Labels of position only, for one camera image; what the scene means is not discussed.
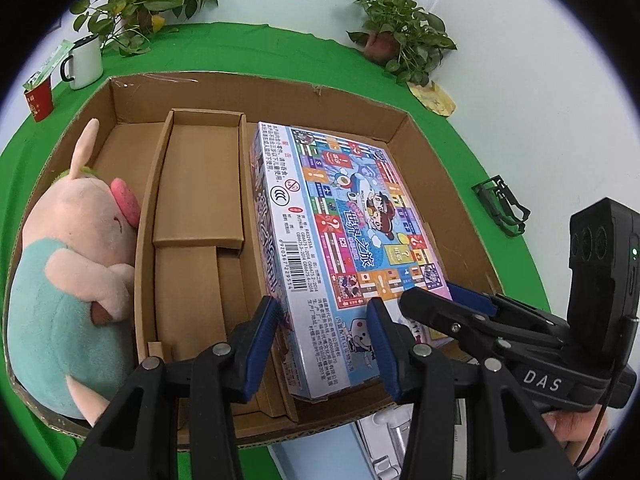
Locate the white enamel mug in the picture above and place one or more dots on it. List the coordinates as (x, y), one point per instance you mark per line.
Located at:
(85, 65)

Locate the red paper cup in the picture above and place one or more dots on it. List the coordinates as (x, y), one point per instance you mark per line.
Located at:
(39, 100)

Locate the large cardboard box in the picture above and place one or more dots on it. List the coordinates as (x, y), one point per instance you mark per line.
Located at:
(320, 110)

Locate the person's right hand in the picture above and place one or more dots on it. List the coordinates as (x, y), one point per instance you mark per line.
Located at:
(570, 425)

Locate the large leafy potted plant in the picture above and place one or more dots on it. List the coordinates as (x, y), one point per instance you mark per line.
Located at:
(145, 5)

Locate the green paper packet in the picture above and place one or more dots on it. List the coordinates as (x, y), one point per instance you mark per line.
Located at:
(50, 62)

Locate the potted plant in terracotta pot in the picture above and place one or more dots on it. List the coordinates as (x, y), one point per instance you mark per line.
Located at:
(400, 40)

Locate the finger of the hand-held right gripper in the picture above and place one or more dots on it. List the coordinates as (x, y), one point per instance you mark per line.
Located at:
(470, 299)
(435, 310)

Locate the pink plush pig toy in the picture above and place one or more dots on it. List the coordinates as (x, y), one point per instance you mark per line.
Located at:
(55, 300)

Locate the black folding frame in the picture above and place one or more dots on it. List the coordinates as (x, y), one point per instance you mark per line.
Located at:
(505, 205)

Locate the colourful board game box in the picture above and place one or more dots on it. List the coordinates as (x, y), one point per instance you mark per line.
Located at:
(340, 210)

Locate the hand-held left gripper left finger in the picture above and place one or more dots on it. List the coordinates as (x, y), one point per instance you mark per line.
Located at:
(260, 345)

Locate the yellow dried leaf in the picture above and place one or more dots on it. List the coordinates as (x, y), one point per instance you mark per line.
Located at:
(432, 97)

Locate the clear white plastic case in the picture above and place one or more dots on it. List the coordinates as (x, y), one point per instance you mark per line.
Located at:
(385, 435)

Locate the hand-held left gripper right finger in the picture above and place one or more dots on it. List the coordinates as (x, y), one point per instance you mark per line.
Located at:
(385, 350)

